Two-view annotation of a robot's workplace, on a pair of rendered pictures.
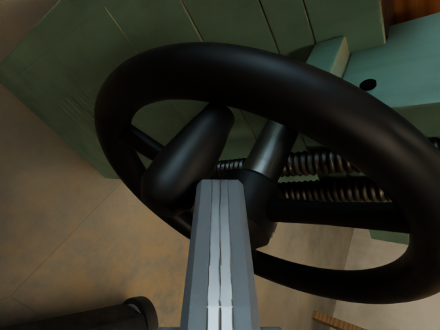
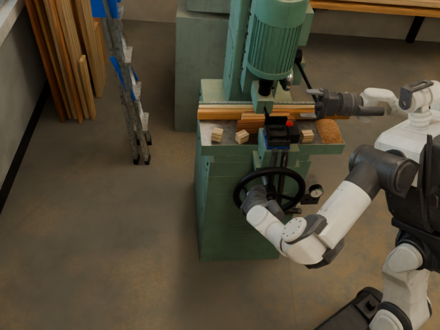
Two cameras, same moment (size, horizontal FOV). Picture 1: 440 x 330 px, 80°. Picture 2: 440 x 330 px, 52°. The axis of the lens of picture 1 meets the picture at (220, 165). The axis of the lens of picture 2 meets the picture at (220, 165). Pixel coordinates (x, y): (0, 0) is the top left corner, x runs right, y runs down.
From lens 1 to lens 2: 1.58 m
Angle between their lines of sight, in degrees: 28
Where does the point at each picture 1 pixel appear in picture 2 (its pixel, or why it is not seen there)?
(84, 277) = (321, 308)
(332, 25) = (249, 152)
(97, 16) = (215, 198)
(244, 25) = (239, 166)
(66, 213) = (279, 287)
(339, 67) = (256, 157)
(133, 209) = not seen: hidden behind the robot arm
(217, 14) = (234, 170)
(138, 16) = (222, 187)
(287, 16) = (242, 158)
